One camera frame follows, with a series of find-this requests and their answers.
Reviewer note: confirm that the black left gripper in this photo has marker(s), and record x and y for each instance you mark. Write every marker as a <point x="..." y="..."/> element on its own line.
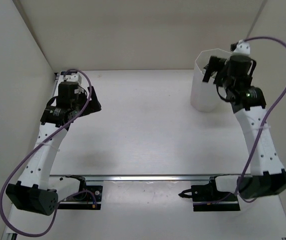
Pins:
<point x="94" y="105"/>

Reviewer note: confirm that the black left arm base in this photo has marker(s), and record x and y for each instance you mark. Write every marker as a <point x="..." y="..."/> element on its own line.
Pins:
<point x="74" y="193"/>

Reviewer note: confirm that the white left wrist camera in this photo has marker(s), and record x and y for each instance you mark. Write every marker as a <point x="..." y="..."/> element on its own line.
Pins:
<point x="73" y="77"/>

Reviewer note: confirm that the silver aluminium front rail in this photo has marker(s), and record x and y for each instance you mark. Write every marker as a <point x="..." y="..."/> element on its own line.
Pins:
<point x="146" y="178"/>

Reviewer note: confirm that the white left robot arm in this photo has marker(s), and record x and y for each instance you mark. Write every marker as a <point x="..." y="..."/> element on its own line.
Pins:
<point x="32" y="192"/>

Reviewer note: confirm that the white octagonal plastic bin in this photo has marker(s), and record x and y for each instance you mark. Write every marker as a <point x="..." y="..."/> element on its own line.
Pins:
<point x="204" y="97"/>

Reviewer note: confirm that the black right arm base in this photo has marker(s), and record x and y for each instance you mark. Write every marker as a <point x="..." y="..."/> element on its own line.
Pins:
<point x="207" y="198"/>

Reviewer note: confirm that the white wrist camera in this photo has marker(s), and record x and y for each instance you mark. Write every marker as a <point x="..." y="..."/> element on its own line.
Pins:
<point x="240" y="48"/>
<point x="73" y="77"/>

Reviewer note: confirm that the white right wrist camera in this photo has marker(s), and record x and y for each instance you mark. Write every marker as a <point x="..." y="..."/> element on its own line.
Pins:
<point x="240" y="48"/>

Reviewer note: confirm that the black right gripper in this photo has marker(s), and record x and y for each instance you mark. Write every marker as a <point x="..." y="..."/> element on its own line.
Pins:
<point x="215" y="64"/>

